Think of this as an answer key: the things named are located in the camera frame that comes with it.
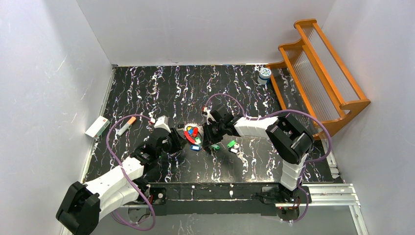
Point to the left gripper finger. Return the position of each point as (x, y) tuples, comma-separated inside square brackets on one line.
[(174, 147), (178, 139)]

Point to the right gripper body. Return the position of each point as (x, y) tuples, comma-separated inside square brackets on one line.
[(209, 135)]

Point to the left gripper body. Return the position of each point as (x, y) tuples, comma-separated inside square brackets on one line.
[(176, 140)]

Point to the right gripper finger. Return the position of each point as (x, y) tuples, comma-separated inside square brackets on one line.
[(209, 135), (217, 135)]

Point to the keyring with coloured tags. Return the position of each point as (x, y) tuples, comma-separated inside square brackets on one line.
[(194, 135)]

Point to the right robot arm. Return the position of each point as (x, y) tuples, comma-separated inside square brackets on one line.
[(289, 137)]

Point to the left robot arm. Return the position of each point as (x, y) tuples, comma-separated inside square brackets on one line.
[(84, 205)]

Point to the green tagged loose key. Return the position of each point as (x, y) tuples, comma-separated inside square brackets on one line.
[(233, 147)]

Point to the orange white marker tube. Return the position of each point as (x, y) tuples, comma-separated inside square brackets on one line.
[(126, 126)]

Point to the small white blue jar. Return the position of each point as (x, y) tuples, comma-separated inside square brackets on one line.
[(264, 76)]

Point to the white cardboard box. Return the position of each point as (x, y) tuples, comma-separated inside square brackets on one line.
[(97, 128)]

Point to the orange wooden rack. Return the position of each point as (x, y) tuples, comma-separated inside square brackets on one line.
[(326, 88)]

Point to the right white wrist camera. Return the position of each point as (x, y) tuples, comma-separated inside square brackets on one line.
[(209, 118)]

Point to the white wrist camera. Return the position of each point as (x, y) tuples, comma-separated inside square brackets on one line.
[(209, 118), (162, 123)]

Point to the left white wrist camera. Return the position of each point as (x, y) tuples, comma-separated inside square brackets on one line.
[(162, 123)]

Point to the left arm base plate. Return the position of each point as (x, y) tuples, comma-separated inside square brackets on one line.
[(155, 195)]

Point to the aluminium rail frame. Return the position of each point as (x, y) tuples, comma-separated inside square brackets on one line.
[(222, 198)]

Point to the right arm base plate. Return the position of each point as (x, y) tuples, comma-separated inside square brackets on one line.
[(276, 195)]

